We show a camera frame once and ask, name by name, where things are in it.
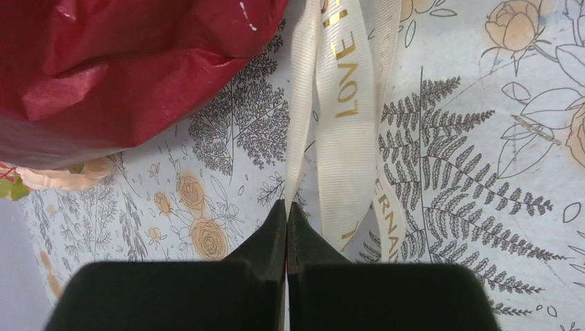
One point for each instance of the cream printed ribbon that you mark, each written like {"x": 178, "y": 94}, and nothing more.
{"x": 333, "y": 61}

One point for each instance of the dark red wrapping paper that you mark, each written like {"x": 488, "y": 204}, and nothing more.
{"x": 84, "y": 79}

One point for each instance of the pink fake flower bouquet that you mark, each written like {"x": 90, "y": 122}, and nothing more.
{"x": 18, "y": 182}

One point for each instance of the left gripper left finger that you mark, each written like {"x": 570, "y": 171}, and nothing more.
{"x": 243, "y": 291}

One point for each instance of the floral tablecloth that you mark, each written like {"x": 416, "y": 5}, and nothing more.
{"x": 481, "y": 137}

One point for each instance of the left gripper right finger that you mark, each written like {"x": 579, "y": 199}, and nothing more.
{"x": 328, "y": 292}

